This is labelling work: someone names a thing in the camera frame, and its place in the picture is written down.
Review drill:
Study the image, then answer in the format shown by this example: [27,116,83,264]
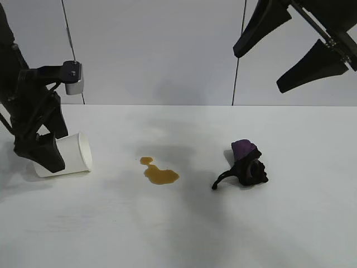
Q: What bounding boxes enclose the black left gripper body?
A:
[0,71,61,153]

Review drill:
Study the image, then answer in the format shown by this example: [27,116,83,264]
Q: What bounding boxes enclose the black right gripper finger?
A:
[276,39,349,94]
[233,0,293,59]

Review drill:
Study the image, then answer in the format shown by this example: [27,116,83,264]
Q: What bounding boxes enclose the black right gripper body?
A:
[287,0,357,72]

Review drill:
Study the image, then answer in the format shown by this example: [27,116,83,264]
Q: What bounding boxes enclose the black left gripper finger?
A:
[46,93,69,140]
[15,132,66,173]

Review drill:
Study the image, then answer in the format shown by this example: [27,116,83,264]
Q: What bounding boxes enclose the white paper cup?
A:
[32,131,93,179]

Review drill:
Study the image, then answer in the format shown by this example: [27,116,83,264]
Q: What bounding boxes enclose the purple and black cloth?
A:
[211,138,269,192]

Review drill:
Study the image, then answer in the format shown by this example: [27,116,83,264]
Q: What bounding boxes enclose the brown liquid spill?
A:
[139,156,180,186]

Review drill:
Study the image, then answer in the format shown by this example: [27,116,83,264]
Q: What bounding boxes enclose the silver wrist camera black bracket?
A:
[27,60,85,96]

